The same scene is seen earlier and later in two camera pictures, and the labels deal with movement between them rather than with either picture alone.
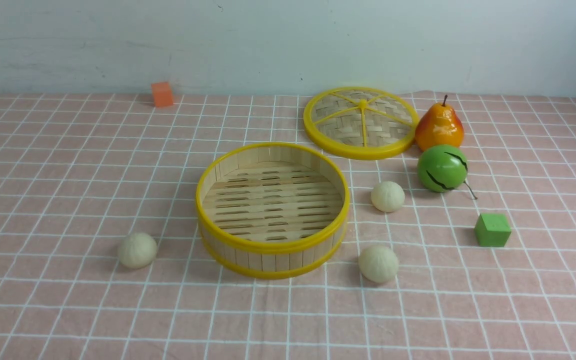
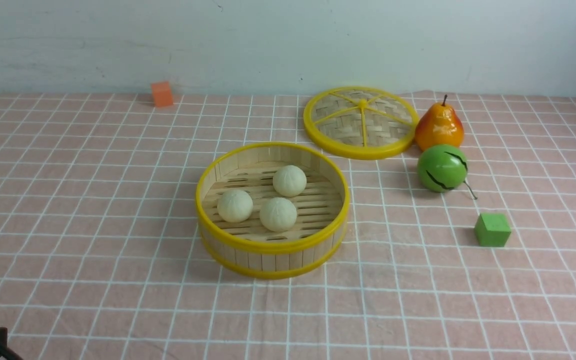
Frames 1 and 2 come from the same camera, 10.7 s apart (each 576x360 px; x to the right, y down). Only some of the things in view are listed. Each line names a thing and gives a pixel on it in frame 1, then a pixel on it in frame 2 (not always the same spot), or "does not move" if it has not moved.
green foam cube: x=492 y=230 does not move
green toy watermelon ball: x=442 y=168 does not move
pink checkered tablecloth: x=83 y=242 does not move
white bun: x=387 y=196 to x=289 y=181
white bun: x=137 y=250 to x=234 y=205
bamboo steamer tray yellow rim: x=272 y=210 does not move
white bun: x=378 y=263 to x=278 y=214
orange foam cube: x=162 y=94 does not move
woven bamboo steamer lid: x=360 y=123 does not move
